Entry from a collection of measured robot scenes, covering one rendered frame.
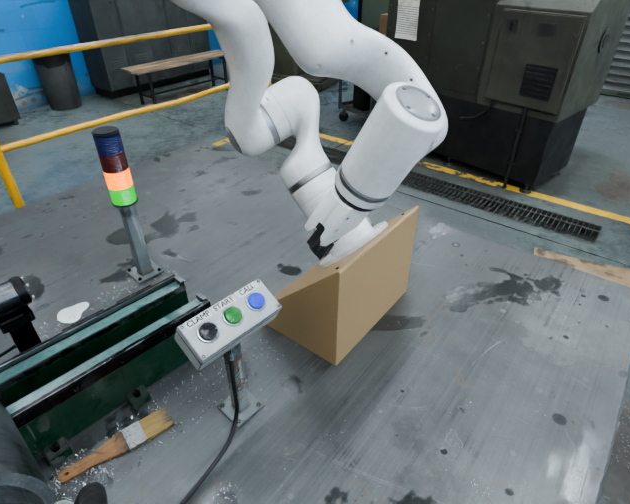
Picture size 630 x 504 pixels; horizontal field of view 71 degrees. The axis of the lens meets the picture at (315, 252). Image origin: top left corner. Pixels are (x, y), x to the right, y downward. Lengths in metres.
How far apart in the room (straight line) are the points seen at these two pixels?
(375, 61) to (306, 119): 0.43
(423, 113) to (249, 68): 0.47
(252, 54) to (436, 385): 0.77
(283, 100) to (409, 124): 0.55
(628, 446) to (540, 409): 1.16
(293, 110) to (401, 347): 0.60
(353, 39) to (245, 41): 0.34
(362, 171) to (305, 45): 0.17
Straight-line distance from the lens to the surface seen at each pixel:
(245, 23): 0.88
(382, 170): 0.57
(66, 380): 0.95
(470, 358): 1.08
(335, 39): 0.58
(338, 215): 0.63
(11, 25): 6.18
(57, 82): 5.94
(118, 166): 1.16
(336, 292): 0.86
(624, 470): 2.11
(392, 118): 0.53
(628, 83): 6.90
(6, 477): 0.62
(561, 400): 1.08
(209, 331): 0.72
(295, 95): 1.05
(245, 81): 0.95
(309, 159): 1.01
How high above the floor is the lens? 1.57
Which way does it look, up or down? 35 degrees down
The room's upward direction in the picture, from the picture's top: straight up
